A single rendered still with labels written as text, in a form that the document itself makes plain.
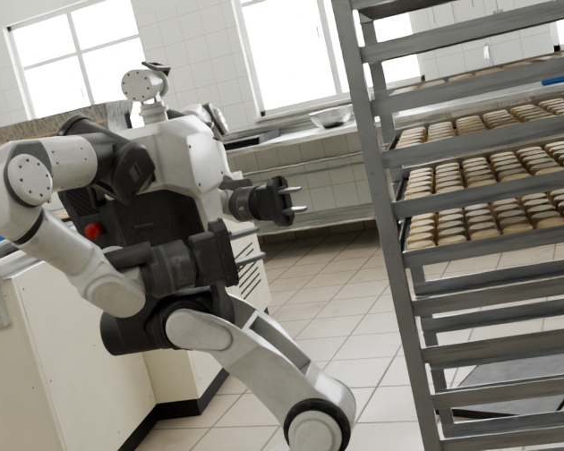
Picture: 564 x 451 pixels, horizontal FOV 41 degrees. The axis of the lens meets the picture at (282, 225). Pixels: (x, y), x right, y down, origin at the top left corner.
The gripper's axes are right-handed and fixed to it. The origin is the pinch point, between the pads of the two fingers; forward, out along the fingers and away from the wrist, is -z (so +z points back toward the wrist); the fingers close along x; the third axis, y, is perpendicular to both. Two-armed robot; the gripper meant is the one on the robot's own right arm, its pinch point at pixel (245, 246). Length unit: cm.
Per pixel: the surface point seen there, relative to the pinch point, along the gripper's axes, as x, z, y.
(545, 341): -26, -42, -22
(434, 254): -7.8, -28.9, -14.4
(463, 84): 19.8, -37.4, -19.3
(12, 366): -39, 56, 118
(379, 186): 6.2, -21.6, -13.6
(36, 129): 33, 29, 187
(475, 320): -36, -53, 20
